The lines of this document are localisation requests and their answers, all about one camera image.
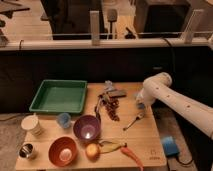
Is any metal cup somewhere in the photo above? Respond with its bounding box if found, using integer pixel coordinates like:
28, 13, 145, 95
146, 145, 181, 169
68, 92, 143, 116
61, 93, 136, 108
19, 143, 37, 159

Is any bunch of dark grapes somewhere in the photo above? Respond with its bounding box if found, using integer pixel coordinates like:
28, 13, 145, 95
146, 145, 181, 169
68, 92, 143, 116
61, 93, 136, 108
105, 99, 120, 121

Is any orange carrot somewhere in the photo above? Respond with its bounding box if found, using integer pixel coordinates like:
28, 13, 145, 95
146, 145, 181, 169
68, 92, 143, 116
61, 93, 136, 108
120, 147, 144, 171

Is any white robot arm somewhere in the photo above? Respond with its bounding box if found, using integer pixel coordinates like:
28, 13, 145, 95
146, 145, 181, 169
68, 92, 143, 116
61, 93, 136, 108
136, 72, 213, 140

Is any small blue cup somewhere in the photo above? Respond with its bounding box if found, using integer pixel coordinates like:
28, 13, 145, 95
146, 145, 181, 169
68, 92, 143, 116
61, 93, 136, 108
56, 113, 71, 129

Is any white paper cup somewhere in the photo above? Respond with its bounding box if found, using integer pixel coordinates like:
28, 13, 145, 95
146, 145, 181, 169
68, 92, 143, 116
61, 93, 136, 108
21, 114, 42, 136

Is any banana peel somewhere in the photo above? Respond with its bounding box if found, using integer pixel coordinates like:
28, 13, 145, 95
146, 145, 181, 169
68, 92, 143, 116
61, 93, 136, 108
98, 140, 125, 154

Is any red bowl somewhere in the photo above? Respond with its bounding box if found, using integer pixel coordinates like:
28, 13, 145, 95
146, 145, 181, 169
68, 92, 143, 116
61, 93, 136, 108
48, 137, 78, 167

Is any green plastic tray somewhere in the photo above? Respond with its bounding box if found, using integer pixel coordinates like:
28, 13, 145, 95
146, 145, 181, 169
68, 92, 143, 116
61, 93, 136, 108
29, 80, 87, 115

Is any purple bowl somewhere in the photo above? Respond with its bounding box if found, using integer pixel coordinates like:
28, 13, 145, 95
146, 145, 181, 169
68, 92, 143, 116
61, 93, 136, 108
73, 115, 101, 141

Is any dark rectangular block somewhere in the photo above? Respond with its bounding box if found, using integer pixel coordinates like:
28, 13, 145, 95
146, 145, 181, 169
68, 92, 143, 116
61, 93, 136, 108
108, 90, 127, 98

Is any crumpled grey wrapper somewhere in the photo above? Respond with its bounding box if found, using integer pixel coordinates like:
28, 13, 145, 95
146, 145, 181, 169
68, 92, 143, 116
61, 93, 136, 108
104, 80, 114, 91

